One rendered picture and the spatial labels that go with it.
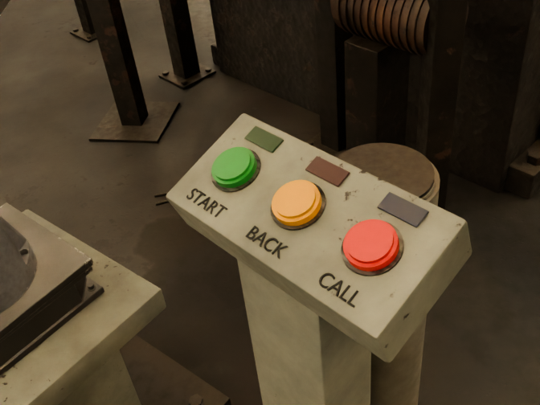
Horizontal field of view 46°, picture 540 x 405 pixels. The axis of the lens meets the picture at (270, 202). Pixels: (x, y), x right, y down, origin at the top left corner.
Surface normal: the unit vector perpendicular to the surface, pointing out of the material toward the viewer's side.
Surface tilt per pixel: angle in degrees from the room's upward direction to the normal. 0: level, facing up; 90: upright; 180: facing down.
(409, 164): 0
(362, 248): 20
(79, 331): 0
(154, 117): 0
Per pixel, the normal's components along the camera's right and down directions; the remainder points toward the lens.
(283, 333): -0.71, 0.50
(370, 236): -0.33, -0.55
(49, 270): -0.07, -0.73
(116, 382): 0.78, 0.34
